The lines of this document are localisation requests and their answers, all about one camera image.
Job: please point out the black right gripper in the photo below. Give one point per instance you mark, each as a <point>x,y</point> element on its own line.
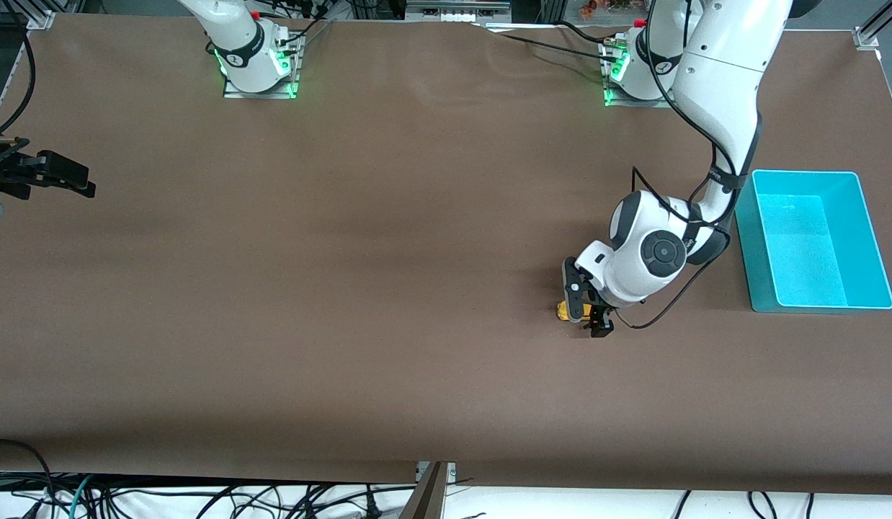
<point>15,171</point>

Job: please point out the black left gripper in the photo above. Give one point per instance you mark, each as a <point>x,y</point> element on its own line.
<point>601,320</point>

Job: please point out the yellow beetle toy car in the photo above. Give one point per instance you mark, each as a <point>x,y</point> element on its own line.
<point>563,311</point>

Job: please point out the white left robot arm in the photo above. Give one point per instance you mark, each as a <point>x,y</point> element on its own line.
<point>727,72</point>

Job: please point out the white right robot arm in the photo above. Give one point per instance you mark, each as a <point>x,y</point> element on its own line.
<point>237,36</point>

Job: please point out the turquoise plastic bin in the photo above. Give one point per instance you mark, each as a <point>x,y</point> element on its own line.
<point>813,252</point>

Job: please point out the brown table cover sheet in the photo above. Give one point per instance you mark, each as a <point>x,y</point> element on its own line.
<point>345,288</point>

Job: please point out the white power strip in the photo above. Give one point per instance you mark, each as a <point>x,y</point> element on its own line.
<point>457,16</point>

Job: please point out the aluminium frame profile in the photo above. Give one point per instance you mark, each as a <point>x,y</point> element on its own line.
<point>867,36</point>
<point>39,18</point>
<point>6,83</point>

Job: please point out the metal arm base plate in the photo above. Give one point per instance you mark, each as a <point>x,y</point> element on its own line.
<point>615,101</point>
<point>233,93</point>

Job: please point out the metal corner bracket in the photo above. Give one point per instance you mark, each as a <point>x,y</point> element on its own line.
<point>452,472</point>

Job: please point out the grey frame post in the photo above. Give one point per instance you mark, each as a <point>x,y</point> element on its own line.
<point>428,497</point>

